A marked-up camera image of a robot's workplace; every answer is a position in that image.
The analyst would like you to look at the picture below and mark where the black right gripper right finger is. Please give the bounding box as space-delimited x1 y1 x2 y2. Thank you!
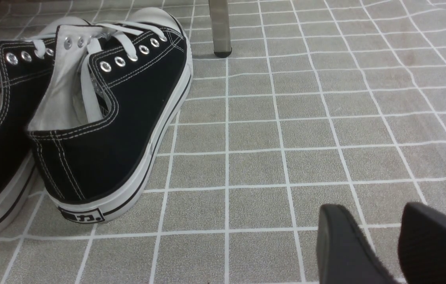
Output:
398 202 446 284

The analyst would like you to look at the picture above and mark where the grey checked floor cloth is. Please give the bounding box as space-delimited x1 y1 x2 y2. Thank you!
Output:
0 0 446 284

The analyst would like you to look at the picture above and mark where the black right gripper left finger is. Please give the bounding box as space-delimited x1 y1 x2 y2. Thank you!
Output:
316 204 397 284

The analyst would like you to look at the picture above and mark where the black canvas sneaker right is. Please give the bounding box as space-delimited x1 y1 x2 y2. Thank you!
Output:
26 7 193 224

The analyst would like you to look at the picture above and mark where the black canvas sneaker left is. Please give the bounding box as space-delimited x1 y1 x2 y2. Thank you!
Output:
0 17 90 232

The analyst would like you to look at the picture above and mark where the metal shoe rack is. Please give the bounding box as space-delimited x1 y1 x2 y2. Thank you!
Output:
208 0 232 59

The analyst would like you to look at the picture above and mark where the black canvas sneaker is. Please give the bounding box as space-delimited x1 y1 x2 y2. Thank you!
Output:
0 17 90 232
26 7 193 224

